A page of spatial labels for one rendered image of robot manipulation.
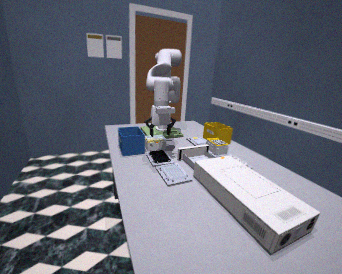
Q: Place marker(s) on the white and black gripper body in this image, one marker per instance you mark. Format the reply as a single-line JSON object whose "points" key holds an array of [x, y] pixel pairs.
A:
{"points": [[159, 119]]}

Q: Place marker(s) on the yellow open tray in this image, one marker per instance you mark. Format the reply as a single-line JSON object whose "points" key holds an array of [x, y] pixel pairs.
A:
{"points": [[217, 130]]}

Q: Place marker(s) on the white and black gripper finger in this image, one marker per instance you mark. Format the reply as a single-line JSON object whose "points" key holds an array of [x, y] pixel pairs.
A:
{"points": [[170, 126], [149, 126]]}

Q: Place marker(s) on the black multiwell plate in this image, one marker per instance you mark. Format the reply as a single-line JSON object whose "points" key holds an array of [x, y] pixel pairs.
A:
{"points": [[159, 156]]}

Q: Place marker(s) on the blue plastic bin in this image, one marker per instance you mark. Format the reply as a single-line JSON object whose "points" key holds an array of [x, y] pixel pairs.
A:
{"points": [[133, 141]]}

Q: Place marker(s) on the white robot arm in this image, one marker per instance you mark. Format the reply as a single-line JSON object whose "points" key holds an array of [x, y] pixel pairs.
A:
{"points": [[162, 86]]}

